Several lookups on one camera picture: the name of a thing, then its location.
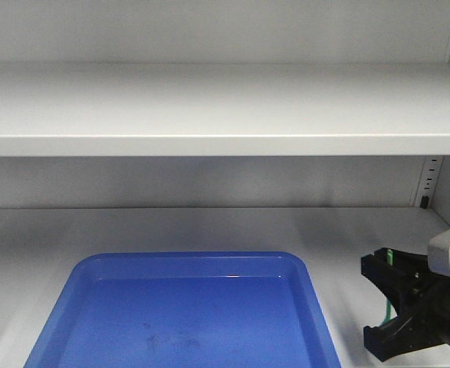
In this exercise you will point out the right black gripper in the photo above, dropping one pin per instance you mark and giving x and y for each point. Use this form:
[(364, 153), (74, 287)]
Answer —
[(403, 277)]

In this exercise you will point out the blue plastic tray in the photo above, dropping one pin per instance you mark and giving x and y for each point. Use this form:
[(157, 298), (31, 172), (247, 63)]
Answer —
[(186, 309)]

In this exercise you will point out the grey upper shelf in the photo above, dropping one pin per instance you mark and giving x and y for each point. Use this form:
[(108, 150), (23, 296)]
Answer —
[(224, 110)]

